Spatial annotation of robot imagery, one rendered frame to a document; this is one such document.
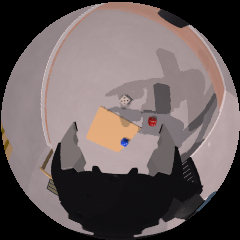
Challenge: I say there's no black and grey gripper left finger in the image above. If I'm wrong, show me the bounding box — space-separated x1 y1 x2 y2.
51 122 86 201

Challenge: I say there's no orange mat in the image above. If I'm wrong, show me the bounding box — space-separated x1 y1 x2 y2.
86 106 141 153

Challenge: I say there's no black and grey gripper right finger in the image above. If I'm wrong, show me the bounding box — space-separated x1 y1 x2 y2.
147 124 183 208

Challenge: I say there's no red die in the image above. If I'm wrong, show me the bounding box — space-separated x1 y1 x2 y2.
148 117 157 126

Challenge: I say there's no blue die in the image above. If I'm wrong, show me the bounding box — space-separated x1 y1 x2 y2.
120 138 129 147

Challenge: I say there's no white die with black pips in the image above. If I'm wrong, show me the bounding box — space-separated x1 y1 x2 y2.
119 94 130 106

